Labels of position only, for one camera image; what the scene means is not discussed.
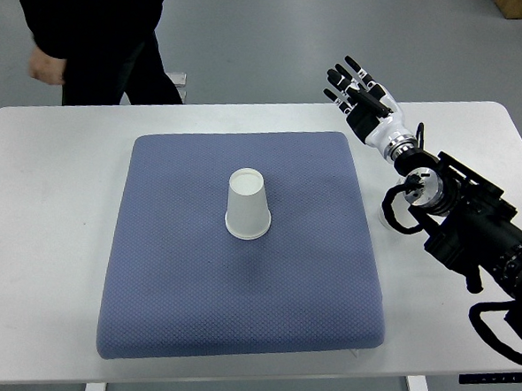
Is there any person in black clothes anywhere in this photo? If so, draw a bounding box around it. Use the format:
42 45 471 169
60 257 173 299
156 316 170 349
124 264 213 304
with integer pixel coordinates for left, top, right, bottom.
19 0 181 106

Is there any white robotic hand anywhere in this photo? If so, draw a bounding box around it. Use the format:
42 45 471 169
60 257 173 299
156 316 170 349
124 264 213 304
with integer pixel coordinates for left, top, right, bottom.
323 56 416 147

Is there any black desk control panel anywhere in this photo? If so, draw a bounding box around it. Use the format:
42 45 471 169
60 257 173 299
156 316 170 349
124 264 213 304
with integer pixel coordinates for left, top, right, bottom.
458 372 522 385

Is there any blue textured cushion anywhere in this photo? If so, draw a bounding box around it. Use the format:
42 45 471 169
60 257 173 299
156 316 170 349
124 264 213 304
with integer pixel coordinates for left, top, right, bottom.
96 132 385 359

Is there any person's hand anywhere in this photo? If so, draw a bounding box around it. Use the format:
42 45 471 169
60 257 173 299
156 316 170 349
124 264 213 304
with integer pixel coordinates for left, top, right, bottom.
27 46 67 86

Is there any white paper cup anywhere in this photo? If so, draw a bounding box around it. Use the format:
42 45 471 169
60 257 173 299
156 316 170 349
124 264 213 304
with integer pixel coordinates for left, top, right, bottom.
377 192 412 231
225 168 272 240

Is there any white paper cup on cushion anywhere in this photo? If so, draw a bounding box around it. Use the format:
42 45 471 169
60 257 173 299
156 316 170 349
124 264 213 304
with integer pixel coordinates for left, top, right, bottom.
225 168 272 240

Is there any metal floor plate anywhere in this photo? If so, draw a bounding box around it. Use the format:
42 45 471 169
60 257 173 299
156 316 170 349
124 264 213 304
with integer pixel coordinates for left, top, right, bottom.
178 89 187 104
167 72 187 87

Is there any lower metal floor plate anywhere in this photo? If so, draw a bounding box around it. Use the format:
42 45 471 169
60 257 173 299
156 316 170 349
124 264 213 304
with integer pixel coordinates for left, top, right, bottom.
178 89 187 104

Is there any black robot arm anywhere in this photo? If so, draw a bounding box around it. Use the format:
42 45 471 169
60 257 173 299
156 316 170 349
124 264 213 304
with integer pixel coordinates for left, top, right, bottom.
324 57 522 365

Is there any white table leg left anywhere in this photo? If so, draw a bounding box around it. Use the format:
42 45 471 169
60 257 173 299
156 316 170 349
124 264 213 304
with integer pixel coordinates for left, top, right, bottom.
84 382 107 391

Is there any upper metal floor plate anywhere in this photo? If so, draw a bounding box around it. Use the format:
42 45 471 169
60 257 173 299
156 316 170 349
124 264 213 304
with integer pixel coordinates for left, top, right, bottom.
167 72 187 87

